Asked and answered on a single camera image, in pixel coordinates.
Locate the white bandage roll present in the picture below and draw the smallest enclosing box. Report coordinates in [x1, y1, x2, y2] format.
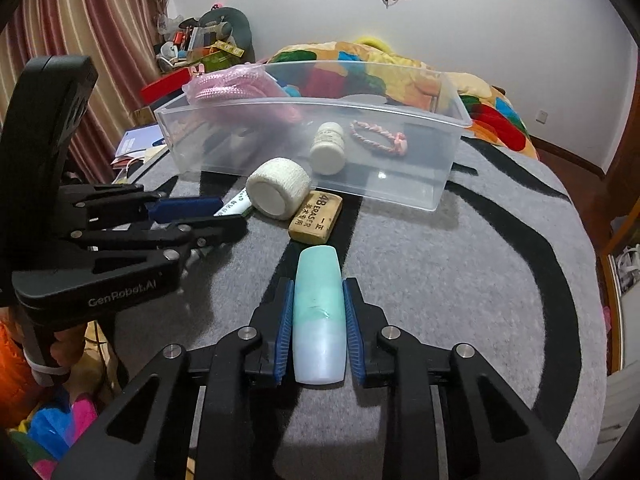
[245, 157, 312, 221]

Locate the pink rope bundle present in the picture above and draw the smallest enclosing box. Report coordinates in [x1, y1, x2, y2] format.
[182, 63, 302, 126]

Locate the green and white bottle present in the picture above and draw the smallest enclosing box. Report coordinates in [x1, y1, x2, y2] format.
[292, 245, 347, 387]

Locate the small white pill bottle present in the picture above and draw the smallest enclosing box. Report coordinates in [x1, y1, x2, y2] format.
[309, 122, 347, 176]

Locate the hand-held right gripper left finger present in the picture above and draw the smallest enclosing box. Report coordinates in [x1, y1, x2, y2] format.
[52, 277, 296, 480]

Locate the clear plastic storage bin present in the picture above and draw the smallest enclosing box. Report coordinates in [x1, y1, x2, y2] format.
[153, 60, 473, 212]

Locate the striped curtain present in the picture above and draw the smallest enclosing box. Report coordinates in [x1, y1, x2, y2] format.
[0, 0, 174, 188]

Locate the red box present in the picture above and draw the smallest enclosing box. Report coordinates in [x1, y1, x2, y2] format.
[139, 67, 194, 106]

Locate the grey neck pillow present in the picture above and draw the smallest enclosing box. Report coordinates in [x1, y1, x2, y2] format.
[199, 5, 254, 57]

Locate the colourful cloth pile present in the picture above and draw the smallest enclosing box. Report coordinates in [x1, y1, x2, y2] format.
[7, 392, 101, 480]

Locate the tan eraser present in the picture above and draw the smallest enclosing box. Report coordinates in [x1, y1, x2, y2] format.
[288, 190, 345, 241]

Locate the person's left hand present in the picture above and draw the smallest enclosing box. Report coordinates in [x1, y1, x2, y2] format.
[50, 327, 87, 370]

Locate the pink braided bracelet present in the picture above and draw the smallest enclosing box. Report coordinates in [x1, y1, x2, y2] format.
[349, 119, 409, 157]

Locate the white and green packet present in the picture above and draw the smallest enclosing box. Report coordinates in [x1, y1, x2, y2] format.
[213, 187, 254, 219]

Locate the colourful printed blanket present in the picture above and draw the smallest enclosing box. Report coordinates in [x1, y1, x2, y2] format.
[260, 35, 539, 159]

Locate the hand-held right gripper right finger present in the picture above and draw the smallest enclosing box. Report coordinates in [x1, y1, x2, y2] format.
[341, 277, 581, 480]

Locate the green box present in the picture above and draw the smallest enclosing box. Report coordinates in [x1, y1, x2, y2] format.
[199, 42, 245, 74]

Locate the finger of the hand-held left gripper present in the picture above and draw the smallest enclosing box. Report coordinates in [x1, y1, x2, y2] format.
[60, 183, 224, 224]
[59, 216, 249, 263]

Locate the blue folder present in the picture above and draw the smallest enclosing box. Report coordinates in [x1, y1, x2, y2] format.
[113, 124, 166, 159]

